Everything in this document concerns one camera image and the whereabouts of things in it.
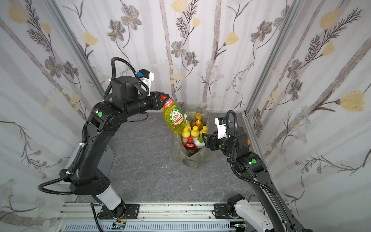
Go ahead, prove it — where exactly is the orange bottle yellow cap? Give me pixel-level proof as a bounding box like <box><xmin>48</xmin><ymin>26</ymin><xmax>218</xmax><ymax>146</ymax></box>
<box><xmin>181</xmin><ymin>127</ymin><xmax>191</xmax><ymax>145</ymax></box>
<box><xmin>190</xmin><ymin>126</ymin><xmax>200</xmax><ymax>142</ymax></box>
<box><xmin>200</xmin><ymin>126</ymin><xmax>208</xmax><ymax>136</ymax></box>

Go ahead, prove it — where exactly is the white bottle green cap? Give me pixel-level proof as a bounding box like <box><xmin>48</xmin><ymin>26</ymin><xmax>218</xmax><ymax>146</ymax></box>
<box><xmin>194</xmin><ymin>137</ymin><xmax>205</xmax><ymax>149</ymax></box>

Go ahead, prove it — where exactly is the large orange pump soap bottle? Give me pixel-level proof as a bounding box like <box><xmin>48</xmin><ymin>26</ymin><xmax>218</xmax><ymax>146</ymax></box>
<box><xmin>193</xmin><ymin>113</ymin><xmax>204</xmax><ymax>131</ymax></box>

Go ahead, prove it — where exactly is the red soap bottle red cap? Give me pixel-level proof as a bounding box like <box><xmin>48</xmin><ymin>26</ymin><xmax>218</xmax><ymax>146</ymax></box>
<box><xmin>185</xmin><ymin>137</ymin><xmax>199</xmax><ymax>157</ymax></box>

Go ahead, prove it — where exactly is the large yellow pump soap bottle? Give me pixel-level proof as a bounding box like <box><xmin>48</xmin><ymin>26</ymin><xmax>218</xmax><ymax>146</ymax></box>
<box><xmin>186</xmin><ymin>120</ymin><xmax>191</xmax><ymax>131</ymax></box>

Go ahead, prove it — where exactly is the green bottle red cap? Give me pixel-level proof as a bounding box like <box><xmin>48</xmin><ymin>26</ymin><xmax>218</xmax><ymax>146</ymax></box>
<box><xmin>162</xmin><ymin>99</ymin><xmax>186</xmax><ymax>133</ymax></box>

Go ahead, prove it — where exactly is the green fabric shopping bag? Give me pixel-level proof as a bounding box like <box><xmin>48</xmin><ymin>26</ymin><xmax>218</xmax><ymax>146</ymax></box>
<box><xmin>173</xmin><ymin>107</ymin><xmax>211</xmax><ymax>169</ymax></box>

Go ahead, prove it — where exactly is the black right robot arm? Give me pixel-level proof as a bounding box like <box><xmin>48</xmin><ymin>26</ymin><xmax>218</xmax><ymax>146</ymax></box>
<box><xmin>202</xmin><ymin>110</ymin><xmax>309</xmax><ymax>232</ymax></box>

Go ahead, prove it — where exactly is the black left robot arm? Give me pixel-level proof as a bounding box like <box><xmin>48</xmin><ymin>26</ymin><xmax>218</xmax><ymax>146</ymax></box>
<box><xmin>38</xmin><ymin>57</ymin><xmax>170</xmax><ymax>219</ymax></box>

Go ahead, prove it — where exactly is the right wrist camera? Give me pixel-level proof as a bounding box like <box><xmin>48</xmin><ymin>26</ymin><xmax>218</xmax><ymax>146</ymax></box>
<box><xmin>215</xmin><ymin>117</ymin><xmax>228</xmax><ymax>139</ymax></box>

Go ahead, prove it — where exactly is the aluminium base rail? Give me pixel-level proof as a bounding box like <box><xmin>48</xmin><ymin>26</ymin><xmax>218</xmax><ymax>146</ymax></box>
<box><xmin>54</xmin><ymin>201</ymin><xmax>296</xmax><ymax>232</ymax></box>

